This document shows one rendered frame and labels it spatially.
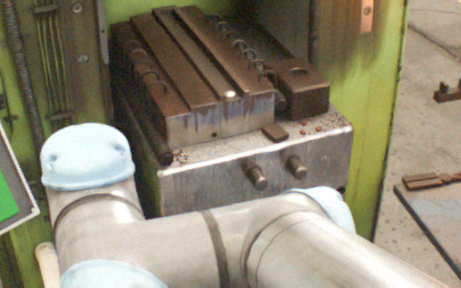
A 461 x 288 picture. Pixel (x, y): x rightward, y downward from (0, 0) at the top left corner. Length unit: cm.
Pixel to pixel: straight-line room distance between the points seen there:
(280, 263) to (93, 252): 13
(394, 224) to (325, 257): 209
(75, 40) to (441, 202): 83
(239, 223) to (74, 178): 13
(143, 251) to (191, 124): 71
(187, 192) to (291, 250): 77
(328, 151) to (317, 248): 87
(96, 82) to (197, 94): 19
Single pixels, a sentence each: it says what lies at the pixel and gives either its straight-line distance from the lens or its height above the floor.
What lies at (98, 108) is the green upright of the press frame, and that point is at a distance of 127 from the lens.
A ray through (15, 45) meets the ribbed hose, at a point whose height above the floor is 111.
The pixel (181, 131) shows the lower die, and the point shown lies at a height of 95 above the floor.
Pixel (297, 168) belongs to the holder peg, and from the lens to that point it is 119.
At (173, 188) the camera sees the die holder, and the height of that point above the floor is 88.
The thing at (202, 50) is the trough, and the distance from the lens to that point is 134.
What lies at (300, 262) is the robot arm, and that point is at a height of 131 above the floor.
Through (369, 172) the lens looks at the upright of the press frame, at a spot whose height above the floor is 61.
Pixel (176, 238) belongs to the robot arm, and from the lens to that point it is 47.
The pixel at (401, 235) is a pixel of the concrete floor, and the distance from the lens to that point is 242.
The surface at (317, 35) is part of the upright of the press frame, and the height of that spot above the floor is 101.
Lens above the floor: 158
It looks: 31 degrees down
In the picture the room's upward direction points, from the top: 3 degrees counter-clockwise
